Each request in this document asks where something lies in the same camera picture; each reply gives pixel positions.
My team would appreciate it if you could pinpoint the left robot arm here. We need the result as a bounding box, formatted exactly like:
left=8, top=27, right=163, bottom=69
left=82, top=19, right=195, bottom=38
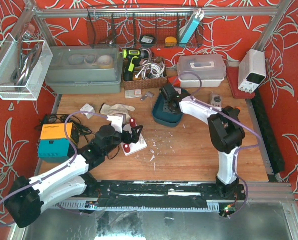
left=3, top=125, right=143, bottom=228

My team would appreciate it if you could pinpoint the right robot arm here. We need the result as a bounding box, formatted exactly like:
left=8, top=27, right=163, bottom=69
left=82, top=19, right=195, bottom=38
left=159, top=83, right=245, bottom=198

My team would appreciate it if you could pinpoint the teal plastic tray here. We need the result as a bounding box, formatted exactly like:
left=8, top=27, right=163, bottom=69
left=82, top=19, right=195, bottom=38
left=152, top=94, right=183, bottom=128

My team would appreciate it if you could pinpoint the white work glove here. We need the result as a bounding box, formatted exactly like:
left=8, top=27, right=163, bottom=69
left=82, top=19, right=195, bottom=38
left=99, top=103, right=135, bottom=124

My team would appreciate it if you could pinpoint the woven wicker basket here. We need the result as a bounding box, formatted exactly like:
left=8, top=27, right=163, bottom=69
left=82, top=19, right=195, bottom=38
left=121, top=57, right=168, bottom=90

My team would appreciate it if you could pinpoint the small labelled parts box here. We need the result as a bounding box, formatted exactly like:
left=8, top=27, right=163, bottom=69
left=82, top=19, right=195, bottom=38
left=125, top=89, right=142, bottom=99

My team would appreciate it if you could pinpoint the white power adapter cube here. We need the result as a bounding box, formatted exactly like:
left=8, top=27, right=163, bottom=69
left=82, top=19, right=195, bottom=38
left=80, top=104, right=95, bottom=113

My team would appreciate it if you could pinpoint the clear white storage box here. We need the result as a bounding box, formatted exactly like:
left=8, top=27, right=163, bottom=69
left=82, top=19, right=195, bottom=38
left=177, top=54, right=226, bottom=88

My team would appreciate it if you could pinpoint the yellow tape measure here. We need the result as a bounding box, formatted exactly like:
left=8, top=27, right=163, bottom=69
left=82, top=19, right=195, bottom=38
left=165, top=36, right=177, bottom=48

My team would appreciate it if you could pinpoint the red flat case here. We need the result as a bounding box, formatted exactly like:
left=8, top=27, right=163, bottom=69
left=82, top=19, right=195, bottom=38
left=226, top=66, right=255, bottom=100

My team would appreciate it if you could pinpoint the orange box device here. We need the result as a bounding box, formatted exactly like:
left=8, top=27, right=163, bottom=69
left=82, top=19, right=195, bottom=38
left=40, top=122, right=78, bottom=140

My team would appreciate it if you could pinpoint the black tape measure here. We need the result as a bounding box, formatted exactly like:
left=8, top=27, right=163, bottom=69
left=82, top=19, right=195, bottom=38
left=139, top=34, right=156, bottom=48

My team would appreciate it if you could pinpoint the teal box device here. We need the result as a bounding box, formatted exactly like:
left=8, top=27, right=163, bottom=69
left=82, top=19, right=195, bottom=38
left=38, top=138, right=74, bottom=164

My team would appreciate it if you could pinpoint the grey plastic toolbox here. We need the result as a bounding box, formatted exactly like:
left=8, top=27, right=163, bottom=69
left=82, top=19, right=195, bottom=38
left=45, top=46, right=123, bottom=95

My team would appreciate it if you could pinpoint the white bench power supply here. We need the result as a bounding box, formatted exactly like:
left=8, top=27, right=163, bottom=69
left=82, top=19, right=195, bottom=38
left=238, top=49, right=266, bottom=94

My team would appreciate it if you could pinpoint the light blue power strip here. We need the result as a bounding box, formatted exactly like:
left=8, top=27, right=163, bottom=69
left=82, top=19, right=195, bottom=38
left=179, top=8, right=205, bottom=47

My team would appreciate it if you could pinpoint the clear acrylic bin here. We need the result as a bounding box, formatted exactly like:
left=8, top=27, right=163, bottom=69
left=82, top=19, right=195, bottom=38
left=0, top=34, right=53, bottom=101

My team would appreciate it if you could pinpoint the white peg base plate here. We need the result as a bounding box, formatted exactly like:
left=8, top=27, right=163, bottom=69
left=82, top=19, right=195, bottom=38
left=120, top=134, right=147, bottom=156

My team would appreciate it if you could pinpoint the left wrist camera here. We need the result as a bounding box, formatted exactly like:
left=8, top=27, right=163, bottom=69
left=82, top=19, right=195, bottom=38
left=107, top=113, right=126, bottom=133

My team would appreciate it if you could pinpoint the metal angle bracket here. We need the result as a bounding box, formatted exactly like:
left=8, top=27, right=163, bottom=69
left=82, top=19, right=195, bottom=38
left=140, top=91, right=154, bottom=101

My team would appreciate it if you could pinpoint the white coiled cable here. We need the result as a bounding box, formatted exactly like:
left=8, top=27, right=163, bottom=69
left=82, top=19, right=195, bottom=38
left=136, top=62, right=166, bottom=80

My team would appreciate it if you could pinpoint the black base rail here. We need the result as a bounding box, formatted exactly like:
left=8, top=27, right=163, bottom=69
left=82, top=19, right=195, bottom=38
left=65, top=181, right=247, bottom=212

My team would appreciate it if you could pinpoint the green black cordless drill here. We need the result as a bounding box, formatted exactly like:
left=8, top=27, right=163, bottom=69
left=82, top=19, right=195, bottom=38
left=122, top=48, right=151, bottom=82

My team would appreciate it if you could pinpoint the orange handled ratchet screwdriver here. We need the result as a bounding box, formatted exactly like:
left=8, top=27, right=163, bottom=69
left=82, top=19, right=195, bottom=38
left=234, top=108, right=241, bottom=116

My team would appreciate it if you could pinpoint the black wire shelf basket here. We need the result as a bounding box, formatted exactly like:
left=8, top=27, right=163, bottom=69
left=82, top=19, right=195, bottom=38
left=86, top=3, right=203, bottom=49

